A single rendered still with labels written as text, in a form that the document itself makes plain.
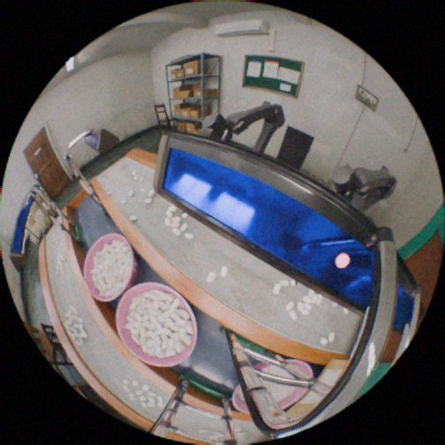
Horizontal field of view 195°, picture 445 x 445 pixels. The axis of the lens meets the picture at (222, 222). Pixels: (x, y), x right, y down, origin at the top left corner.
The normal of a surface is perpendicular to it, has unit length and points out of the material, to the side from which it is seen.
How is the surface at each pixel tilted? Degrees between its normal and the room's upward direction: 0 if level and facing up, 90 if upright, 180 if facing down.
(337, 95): 90
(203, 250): 0
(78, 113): 90
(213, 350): 0
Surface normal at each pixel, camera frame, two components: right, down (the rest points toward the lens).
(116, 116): 0.76, 0.55
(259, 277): 0.04, -0.54
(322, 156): -0.64, 0.63
